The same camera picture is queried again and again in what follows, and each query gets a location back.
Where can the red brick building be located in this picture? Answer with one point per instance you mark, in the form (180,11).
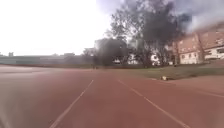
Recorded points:
(200,46)

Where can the white building behind trees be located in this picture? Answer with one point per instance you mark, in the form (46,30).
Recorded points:
(133,60)

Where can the grass field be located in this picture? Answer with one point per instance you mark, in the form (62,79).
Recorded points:
(186,70)

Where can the red running track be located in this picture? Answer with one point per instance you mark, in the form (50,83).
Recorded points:
(110,103)

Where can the group of tall trees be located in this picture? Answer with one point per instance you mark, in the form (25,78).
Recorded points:
(146,33)

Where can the long low wall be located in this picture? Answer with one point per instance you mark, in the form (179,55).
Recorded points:
(40,60)

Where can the pale concrete block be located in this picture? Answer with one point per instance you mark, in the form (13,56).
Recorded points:
(164,78)

